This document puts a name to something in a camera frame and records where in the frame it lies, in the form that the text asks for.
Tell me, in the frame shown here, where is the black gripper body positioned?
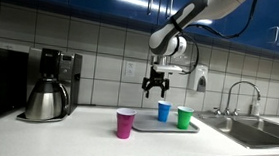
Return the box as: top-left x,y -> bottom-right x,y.
148,67 -> 168,88

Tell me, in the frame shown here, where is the blue plastic cup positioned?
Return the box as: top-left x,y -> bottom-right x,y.
156,100 -> 173,124

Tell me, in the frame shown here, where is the green plastic cup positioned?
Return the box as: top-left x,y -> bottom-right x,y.
175,105 -> 195,131

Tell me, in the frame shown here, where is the magenta plastic cup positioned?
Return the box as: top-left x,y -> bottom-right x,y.
114,106 -> 137,141

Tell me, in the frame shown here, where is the grey plastic tray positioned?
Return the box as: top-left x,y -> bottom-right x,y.
130,107 -> 202,137

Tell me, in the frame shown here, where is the chrome gooseneck faucet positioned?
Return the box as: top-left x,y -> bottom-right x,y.
225,79 -> 264,119

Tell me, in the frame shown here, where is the white soap bottle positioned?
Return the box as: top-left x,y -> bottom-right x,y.
250,96 -> 263,118

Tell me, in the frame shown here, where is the stainless steel double sink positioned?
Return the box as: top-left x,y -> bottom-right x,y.
192,111 -> 279,152

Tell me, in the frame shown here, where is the stainless steel carafe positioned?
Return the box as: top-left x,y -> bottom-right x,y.
24,75 -> 72,123

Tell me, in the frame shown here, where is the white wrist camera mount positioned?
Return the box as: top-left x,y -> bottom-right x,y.
149,55 -> 185,75

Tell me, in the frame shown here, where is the white wall outlet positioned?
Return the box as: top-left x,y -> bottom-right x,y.
125,60 -> 138,79

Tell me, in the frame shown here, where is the white wall soap dispenser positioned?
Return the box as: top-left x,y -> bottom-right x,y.
187,62 -> 210,93

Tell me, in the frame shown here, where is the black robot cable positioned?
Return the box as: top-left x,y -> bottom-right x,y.
179,0 -> 259,81

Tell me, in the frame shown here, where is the chrome faucet handle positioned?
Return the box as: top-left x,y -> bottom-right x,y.
231,108 -> 242,117
212,107 -> 223,117

